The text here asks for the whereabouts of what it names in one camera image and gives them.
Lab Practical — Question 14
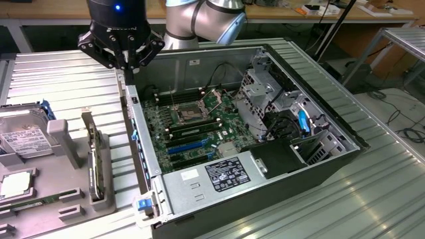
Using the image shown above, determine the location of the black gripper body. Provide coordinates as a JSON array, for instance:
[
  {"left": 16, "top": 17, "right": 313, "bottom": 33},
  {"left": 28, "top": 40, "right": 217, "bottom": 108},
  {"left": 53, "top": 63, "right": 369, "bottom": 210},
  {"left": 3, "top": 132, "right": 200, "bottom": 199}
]
[{"left": 87, "top": 0, "right": 152, "bottom": 54}]

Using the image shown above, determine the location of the green graphics card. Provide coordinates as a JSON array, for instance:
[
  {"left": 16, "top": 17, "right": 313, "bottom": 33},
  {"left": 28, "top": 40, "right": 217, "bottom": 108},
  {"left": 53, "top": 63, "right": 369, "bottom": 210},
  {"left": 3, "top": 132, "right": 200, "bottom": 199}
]
[{"left": 80, "top": 106, "right": 109, "bottom": 201}]

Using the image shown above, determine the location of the RAM slot with white clips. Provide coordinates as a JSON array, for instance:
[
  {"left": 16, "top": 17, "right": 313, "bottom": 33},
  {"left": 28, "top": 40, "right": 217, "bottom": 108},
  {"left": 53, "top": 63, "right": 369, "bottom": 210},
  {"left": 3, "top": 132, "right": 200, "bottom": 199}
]
[
  {"left": 153, "top": 86, "right": 202, "bottom": 97},
  {"left": 168, "top": 123, "right": 222, "bottom": 140},
  {"left": 164, "top": 117, "right": 220, "bottom": 132},
  {"left": 155, "top": 91, "right": 205, "bottom": 102}
]

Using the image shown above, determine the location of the thin metal locking lever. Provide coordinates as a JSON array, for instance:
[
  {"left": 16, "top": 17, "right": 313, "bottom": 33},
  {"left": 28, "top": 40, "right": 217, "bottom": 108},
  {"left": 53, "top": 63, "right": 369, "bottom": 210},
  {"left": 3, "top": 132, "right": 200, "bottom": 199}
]
[{"left": 169, "top": 85, "right": 177, "bottom": 111}]

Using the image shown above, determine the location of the metal socket cover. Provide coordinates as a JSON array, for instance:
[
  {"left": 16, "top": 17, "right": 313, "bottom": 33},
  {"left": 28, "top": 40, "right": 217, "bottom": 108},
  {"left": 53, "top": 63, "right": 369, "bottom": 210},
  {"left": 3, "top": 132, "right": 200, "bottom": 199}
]
[{"left": 197, "top": 89, "right": 230, "bottom": 113}]

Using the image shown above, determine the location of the CPU socket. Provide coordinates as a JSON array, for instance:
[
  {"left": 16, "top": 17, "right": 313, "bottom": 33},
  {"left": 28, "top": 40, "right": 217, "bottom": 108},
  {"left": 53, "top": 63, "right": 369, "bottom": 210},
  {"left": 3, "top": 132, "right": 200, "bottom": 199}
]
[{"left": 175, "top": 101, "right": 209, "bottom": 125}]

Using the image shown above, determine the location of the blue disk caddy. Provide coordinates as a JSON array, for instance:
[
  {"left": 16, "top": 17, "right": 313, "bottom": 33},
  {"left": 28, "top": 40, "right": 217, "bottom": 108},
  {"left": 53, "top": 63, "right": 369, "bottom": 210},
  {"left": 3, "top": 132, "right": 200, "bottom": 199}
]
[{"left": 36, "top": 99, "right": 56, "bottom": 120}]

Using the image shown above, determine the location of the green RAM stick in slot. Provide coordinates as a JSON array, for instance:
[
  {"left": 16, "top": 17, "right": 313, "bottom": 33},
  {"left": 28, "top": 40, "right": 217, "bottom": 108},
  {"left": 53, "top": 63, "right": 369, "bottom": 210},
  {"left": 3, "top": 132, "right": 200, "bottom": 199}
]
[{"left": 171, "top": 122, "right": 221, "bottom": 139}]

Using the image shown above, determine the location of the green motherboard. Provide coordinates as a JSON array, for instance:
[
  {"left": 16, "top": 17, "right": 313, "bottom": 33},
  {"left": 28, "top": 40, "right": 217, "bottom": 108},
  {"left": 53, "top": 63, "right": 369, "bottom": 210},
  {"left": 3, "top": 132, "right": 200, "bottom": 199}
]
[{"left": 141, "top": 88, "right": 265, "bottom": 175}]

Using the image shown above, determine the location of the silver metal disk bay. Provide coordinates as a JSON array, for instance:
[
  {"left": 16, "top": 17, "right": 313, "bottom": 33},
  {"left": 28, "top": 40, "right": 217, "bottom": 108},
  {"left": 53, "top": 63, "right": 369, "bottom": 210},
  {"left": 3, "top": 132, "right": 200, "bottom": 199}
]
[{"left": 238, "top": 68, "right": 301, "bottom": 140}]

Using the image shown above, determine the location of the long black expansion slot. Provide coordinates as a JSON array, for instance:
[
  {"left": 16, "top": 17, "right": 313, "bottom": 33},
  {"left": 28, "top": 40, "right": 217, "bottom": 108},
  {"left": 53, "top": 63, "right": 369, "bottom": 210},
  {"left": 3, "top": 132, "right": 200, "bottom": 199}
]
[
  {"left": 172, "top": 154, "right": 209, "bottom": 168},
  {"left": 165, "top": 135, "right": 205, "bottom": 149}
]

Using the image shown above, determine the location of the blue expansion slot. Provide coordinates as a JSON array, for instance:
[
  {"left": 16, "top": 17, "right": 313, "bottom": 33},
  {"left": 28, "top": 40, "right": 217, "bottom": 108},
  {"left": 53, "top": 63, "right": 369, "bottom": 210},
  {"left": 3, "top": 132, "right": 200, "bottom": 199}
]
[{"left": 168, "top": 141, "right": 205, "bottom": 154}]

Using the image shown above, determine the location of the wooden desk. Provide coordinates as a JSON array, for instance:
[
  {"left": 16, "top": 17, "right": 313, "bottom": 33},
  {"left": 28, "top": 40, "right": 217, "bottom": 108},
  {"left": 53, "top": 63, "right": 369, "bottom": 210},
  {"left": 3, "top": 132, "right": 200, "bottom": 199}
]
[{"left": 0, "top": 0, "right": 420, "bottom": 29}]

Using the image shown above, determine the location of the silver hard disk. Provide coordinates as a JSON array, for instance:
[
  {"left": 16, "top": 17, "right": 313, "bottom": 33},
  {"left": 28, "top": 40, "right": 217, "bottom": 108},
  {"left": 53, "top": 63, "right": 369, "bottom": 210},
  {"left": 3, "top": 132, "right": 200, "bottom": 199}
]
[{"left": 0, "top": 103, "right": 51, "bottom": 160}]

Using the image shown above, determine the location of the silver finned heatsink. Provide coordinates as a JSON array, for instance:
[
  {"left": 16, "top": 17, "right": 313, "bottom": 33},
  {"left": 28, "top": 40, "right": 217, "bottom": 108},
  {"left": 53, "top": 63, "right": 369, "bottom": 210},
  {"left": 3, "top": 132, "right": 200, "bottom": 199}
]
[{"left": 217, "top": 143, "right": 242, "bottom": 156}]

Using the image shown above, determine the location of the grey parts rack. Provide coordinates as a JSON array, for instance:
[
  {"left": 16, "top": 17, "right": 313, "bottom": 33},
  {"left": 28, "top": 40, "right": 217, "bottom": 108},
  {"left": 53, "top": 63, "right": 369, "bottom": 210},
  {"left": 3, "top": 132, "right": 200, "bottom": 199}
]
[{"left": 0, "top": 119, "right": 117, "bottom": 239}]

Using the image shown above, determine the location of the orange and white box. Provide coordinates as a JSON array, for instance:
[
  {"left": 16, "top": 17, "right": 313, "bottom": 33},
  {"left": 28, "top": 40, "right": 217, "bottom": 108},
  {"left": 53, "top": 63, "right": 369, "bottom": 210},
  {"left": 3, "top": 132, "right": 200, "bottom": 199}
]
[{"left": 294, "top": 6, "right": 342, "bottom": 17}]

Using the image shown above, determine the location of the black stand pole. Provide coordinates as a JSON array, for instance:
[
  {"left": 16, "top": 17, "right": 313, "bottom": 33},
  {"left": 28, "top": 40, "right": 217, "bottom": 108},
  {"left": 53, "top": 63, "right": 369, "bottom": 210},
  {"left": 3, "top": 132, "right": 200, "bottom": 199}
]
[{"left": 313, "top": 0, "right": 358, "bottom": 60}]

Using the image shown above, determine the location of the black plastic shroud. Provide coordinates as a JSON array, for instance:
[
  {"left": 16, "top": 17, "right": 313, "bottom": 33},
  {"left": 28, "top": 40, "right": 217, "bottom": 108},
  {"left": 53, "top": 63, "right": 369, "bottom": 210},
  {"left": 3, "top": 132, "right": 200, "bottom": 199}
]
[{"left": 238, "top": 137, "right": 309, "bottom": 180}]

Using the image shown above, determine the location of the silver CPU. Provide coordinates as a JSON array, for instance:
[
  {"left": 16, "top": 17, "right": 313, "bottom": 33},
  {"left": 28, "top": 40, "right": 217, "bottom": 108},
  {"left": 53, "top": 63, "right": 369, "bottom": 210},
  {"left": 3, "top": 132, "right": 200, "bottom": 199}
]
[{"left": 0, "top": 173, "right": 33, "bottom": 197}]

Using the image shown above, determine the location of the grey power supply unit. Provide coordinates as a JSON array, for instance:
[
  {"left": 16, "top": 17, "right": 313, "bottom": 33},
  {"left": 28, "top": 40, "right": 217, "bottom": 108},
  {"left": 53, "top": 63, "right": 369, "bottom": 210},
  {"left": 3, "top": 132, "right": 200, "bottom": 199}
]
[{"left": 161, "top": 150, "right": 270, "bottom": 218}]

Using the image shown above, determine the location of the black floor box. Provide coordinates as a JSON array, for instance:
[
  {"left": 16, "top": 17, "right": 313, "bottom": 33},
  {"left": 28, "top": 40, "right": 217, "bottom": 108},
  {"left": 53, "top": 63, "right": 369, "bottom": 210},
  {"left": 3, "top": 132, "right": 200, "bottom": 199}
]
[{"left": 324, "top": 58, "right": 372, "bottom": 92}]

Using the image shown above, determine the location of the green RAM stick on rack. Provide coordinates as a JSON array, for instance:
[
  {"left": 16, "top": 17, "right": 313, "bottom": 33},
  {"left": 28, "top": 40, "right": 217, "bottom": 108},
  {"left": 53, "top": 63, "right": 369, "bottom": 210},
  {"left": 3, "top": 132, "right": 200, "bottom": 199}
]
[{"left": 0, "top": 191, "right": 75, "bottom": 212}]

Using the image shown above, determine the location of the blue case latch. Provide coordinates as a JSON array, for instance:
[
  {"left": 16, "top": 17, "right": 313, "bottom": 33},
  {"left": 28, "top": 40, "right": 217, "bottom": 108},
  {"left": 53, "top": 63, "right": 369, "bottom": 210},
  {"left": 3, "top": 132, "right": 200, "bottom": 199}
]
[{"left": 137, "top": 198, "right": 152, "bottom": 212}]

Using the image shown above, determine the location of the silver slotted card guide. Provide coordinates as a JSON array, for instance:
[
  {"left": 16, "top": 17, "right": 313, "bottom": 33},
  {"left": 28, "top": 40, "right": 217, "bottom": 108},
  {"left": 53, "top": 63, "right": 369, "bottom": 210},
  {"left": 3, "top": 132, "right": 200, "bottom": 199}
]
[{"left": 289, "top": 128, "right": 361, "bottom": 167}]

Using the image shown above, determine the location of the flat white box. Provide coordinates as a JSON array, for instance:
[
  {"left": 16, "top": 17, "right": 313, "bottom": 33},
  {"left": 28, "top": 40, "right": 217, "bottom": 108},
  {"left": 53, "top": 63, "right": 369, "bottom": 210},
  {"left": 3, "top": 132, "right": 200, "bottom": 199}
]
[{"left": 357, "top": 3, "right": 394, "bottom": 18}]

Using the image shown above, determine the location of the black open PC case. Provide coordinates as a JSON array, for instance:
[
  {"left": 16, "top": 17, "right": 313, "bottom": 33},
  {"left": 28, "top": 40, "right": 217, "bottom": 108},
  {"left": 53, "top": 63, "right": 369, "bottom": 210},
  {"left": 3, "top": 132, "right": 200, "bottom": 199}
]
[{"left": 115, "top": 43, "right": 372, "bottom": 239}]

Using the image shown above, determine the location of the long black wire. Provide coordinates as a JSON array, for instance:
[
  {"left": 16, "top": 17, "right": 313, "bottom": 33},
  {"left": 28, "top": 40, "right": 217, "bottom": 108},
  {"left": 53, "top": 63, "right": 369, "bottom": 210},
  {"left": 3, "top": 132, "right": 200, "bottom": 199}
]
[{"left": 210, "top": 62, "right": 245, "bottom": 89}]

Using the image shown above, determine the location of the black disk wire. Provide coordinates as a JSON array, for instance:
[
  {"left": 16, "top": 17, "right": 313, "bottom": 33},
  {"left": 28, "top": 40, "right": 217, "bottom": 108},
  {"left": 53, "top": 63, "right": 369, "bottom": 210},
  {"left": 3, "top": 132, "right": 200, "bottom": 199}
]
[{"left": 260, "top": 114, "right": 302, "bottom": 142}]

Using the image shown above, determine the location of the blue disk wire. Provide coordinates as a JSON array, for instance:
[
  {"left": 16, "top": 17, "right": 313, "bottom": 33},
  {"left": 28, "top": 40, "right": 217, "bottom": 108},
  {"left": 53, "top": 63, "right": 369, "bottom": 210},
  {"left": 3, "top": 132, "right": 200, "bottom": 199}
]
[{"left": 296, "top": 109, "right": 312, "bottom": 132}]

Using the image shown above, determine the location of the aluminium frame table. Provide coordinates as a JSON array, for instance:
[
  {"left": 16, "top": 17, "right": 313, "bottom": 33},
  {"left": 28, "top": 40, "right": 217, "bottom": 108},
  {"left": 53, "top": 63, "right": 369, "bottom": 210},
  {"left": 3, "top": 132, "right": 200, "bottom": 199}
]
[{"left": 341, "top": 26, "right": 425, "bottom": 88}]

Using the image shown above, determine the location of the black floor cable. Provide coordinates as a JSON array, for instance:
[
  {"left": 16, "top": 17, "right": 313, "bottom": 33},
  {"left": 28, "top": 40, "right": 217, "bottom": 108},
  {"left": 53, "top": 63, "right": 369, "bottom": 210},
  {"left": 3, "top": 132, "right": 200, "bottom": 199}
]
[
  {"left": 364, "top": 87, "right": 406, "bottom": 126},
  {"left": 400, "top": 127, "right": 425, "bottom": 144}
]

